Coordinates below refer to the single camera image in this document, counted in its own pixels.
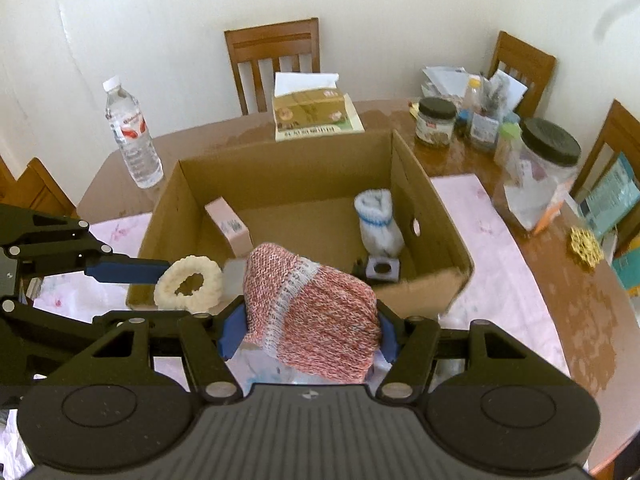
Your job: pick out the pink floral tablecloth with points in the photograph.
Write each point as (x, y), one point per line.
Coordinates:
(502, 290)

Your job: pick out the teal packaged item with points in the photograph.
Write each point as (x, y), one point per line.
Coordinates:
(611, 199)

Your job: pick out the rolled white sock blue stripe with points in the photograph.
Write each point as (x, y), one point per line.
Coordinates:
(380, 234)

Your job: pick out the small bottle green cap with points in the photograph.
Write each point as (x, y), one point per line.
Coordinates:
(509, 134)

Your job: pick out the wooden chair right side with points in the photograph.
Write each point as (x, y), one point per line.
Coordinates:
(619, 134)

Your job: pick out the pink small carton box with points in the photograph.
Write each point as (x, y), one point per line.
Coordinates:
(231, 226)

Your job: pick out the red white knitted sock roll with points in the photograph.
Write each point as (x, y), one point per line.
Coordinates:
(314, 318)

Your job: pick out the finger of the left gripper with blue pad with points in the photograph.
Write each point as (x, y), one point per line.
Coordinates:
(122, 269)

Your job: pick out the bottle with yellow cap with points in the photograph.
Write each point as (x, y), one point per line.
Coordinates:
(471, 100)

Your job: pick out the brown cardboard box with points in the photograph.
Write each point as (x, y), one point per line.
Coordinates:
(300, 195)

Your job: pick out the white translucent plastic sheet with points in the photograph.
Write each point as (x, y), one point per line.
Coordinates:
(233, 273)

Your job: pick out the gold filigree ornament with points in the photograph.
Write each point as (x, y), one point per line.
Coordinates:
(584, 245)

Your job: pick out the wooden chair at back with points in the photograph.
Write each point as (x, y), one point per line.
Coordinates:
(251, 46)

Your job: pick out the glass jar with pens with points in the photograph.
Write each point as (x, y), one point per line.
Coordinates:
(487, 116)

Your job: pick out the wooden chair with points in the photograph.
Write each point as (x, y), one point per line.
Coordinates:
(251, 46)
(528, 65)
(619, 134)
(35, 189)

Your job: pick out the clear plastic water bottle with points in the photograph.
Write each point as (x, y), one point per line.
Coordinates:
(131, 133)

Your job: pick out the small jar black lid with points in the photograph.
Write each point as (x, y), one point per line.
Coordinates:
(435, 120)

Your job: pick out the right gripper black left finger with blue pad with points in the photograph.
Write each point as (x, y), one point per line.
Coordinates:
(208, 342)

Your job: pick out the cream ring-shaped toy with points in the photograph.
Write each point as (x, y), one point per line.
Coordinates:
(193, 283)

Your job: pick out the wooden chair left side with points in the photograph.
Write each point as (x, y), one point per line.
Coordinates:
(35, 189)

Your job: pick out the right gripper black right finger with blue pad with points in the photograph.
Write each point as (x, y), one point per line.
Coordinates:
(409, 345)

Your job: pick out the wooden chair back right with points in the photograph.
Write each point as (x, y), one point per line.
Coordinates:
(528, 65)

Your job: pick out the yellow-green tissue box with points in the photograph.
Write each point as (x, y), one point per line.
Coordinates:
(302, 100)

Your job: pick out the stack of white papers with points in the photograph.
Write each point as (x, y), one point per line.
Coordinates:
(445, 81)

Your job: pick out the grey square block with hole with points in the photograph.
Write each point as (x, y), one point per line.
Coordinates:
(383, 269)

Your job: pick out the large clear jar black lid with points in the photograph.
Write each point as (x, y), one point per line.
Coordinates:
(538, 175)

